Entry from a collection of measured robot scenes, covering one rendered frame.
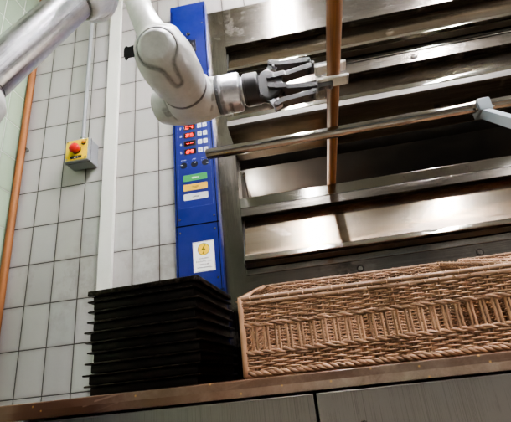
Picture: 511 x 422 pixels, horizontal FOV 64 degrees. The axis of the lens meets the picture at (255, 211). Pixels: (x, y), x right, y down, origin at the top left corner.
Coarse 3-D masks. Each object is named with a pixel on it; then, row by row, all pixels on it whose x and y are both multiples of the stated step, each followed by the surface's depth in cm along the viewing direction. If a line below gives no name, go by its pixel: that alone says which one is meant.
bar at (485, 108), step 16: (416, 112) 105; (432, 112) 104; (448, 112) 103; (464, 112) 103; (480, 112) 102; (496, 112) 96; (336, 128) 107; (352, 128) 106; (368, 128) 106; (384, 128) 106; (240, 144) 110; (256, 144) 109; (272, 144) 109; (288, 144) 109
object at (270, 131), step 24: (504, 72) 130; (384, 96) 134; (408, 96) 134; (432, 96) 135; (456, 96) 136; (480, 96) 136; (240, 120) 140; (264, 120) 138; (288, 120) 139; (312, 120) 140; (360, 120) 142; (456, 120) 146; (312, 144) 151
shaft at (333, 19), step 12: (336, 0) 72; (336, 12) 74; (336, 24) 77; (336, 36) 80; (336, 48) 82; (336, 60) 86; (336, 72) 89; (336, 96) 97; (336, 108) 102; (336, 120) 106; (336, 144) 118; (336, 156) 125
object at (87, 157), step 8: (80, 144) 157; (88, 144) 157; (96, 144) 163; (72, 152) 156; (80, 152) 156; (88, 152) 156; (96, 152) 162; (72, 160) 155; (80, 160) 155; (88, 160) 155; (96, 160) 161; (72, 168) 160; (80, 168) 160; (88, 168) 161
